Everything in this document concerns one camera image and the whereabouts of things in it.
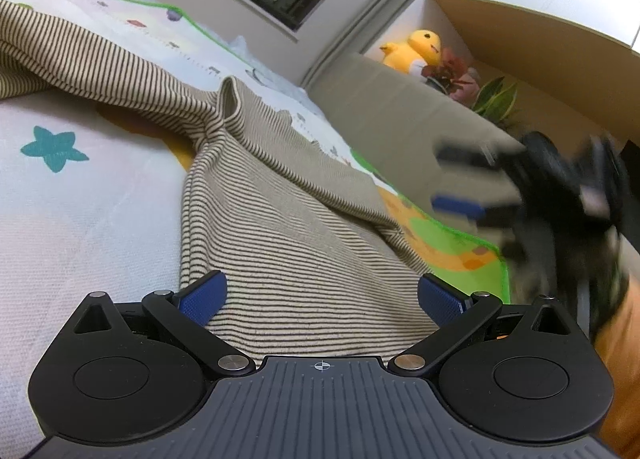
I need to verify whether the orange sleeved forearm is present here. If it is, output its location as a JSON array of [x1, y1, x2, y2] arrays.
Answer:
[[594, 280, 640, 458]]

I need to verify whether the yellow duck plush toy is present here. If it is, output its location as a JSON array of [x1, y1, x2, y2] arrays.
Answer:
[[380, 30, 442, 76]]

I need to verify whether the colourful cartoon animal play mat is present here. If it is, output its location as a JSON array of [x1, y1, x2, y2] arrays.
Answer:
[[0, 0, 512, 459]]

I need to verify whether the beige striped knit sweater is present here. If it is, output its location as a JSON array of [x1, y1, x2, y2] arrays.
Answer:
[[1, 2, 436, 361]]

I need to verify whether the beige padded headboard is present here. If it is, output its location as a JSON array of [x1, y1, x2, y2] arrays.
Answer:
[[307, 54, 520, 245]]

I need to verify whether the green leafed plant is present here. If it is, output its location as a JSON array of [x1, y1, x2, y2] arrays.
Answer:
[[472, 76, 518, 128]]

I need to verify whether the brown cardboard box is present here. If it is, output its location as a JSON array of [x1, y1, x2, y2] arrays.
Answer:
[[435, 0, 639, 153]]

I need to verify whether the red leafed potted plant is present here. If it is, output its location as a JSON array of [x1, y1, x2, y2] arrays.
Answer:
[[422, 47, 480, 106]]

